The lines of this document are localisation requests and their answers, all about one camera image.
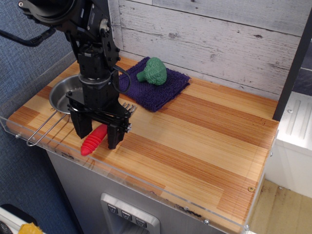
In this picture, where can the white toy sink unit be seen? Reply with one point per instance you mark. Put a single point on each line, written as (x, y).
(290, 161)

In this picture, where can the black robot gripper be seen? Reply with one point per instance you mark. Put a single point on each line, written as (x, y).
(98, 101)

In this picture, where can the clear acrylic edge guard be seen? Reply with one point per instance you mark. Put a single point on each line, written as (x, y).
(203, 153)

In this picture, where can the black right vertical post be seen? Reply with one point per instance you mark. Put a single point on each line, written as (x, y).
(294, 69)

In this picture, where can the yellow black object corner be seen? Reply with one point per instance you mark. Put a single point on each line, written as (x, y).
(12, 219)

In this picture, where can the silver dispenser button panel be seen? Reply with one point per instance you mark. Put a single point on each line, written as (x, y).
(123, 218)

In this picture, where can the red handled metal fork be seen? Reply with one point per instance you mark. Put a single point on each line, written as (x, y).
(95, 138)

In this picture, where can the stainless steel pot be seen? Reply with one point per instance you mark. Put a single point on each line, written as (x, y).
(59, 101)

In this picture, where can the grey toy fridge cabinet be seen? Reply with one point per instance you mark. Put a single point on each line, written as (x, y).
(84, 187)

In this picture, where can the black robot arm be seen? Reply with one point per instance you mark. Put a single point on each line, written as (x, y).
(87, 26)

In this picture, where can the purple folded towel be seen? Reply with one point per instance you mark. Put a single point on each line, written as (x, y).
(150, 96)

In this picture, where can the green toy broccoli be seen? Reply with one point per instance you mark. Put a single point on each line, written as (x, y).
(154, 72)

